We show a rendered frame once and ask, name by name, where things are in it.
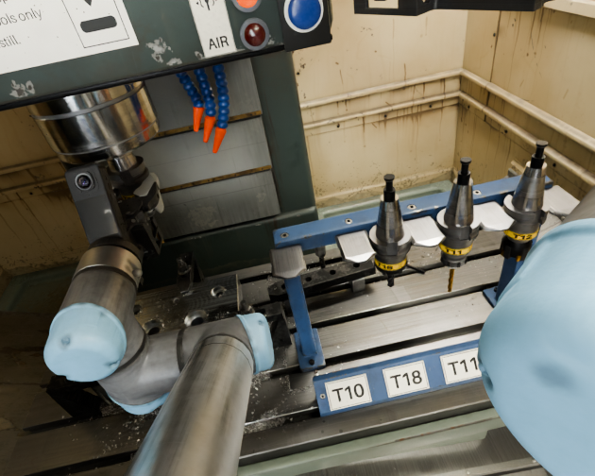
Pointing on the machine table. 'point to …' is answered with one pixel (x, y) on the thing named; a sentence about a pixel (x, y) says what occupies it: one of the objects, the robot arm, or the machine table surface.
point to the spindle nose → (97, 123)
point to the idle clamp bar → (319, 280)
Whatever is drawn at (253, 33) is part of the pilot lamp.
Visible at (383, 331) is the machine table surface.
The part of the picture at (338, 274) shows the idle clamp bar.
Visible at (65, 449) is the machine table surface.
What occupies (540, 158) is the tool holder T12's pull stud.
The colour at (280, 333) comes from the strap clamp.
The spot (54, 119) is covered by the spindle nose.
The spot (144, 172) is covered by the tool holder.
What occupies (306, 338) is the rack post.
